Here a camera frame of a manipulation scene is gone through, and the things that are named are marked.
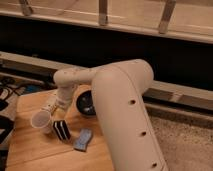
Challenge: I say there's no black and white striped eraser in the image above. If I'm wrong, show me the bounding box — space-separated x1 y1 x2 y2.
53 120 71 140

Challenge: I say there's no blue sponge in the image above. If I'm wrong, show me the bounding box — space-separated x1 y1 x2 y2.
73 128 93 152

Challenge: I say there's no white plastic cup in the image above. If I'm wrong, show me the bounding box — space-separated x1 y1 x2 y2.
30 110 52 134

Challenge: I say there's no black bowl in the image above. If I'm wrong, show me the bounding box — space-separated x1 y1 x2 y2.
76 90 96 116

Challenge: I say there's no wooden table board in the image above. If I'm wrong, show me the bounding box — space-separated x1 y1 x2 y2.
6 91 114 171

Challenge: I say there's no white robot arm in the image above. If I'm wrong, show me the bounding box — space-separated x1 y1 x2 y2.
54 59 169 171

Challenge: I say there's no white spotted bottle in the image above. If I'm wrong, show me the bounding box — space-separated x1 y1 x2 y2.
42 92 57 113

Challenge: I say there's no black cables and clutter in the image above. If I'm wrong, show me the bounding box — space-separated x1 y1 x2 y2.
0 75 46 161

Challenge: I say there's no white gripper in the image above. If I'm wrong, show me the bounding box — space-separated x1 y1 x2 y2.
53 86 75 121

